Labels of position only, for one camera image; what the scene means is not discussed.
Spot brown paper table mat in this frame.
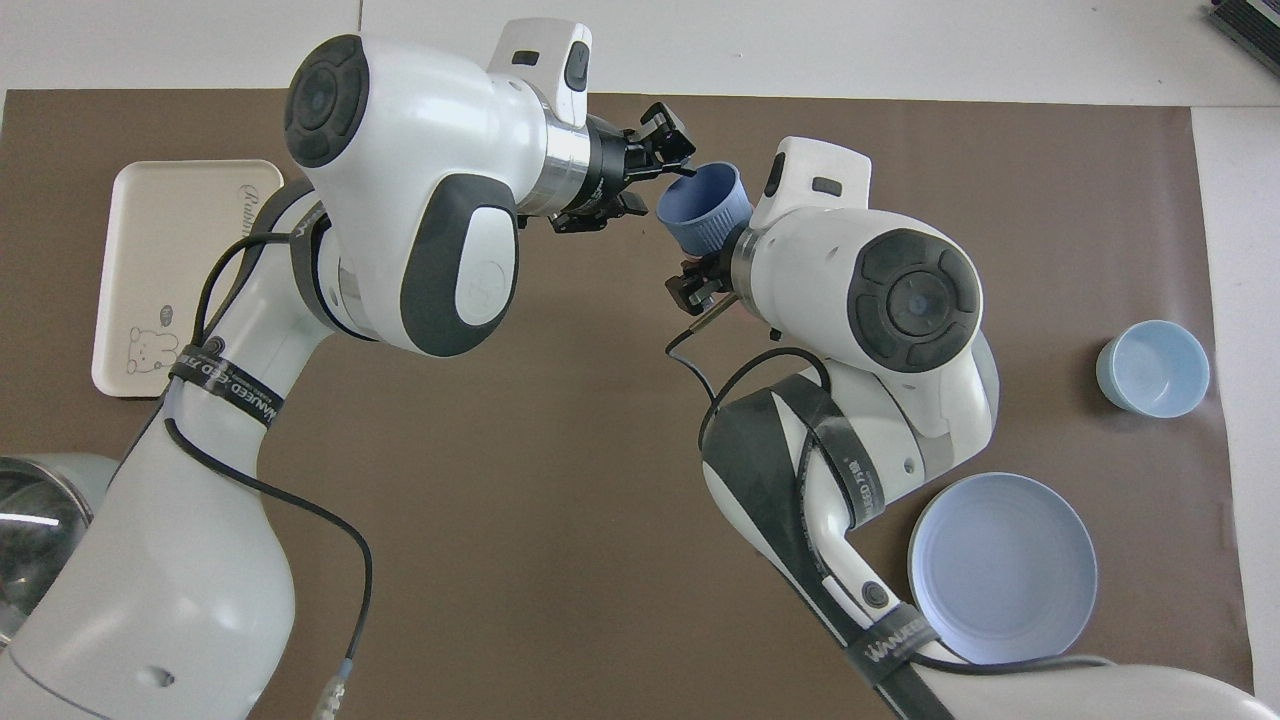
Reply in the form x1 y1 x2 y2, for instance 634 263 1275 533
0 88 1259 720

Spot blue plate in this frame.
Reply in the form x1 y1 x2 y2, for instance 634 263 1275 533
907 472 1099 668

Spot blue cup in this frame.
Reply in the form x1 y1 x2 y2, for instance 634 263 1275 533
657 162 753 255

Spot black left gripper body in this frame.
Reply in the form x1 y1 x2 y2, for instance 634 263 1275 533
575 118 651 216

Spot cream tray with rabbit print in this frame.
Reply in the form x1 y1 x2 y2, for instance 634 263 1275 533
91 160 285 399

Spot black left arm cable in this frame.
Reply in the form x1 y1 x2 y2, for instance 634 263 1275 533
163 230 374 720

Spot dark grey ribbed device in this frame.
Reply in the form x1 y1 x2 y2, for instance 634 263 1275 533
1205 0 1280 46

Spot pale green electric pot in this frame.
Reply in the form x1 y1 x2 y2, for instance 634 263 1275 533
0 453 119 651

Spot glass pot lid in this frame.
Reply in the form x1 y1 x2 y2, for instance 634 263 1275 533
0 470 96 641

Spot light blue bowl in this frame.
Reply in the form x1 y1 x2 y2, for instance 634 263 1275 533
1095 320 1211 419

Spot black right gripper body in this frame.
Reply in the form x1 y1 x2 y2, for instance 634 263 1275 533
700 235 736 301

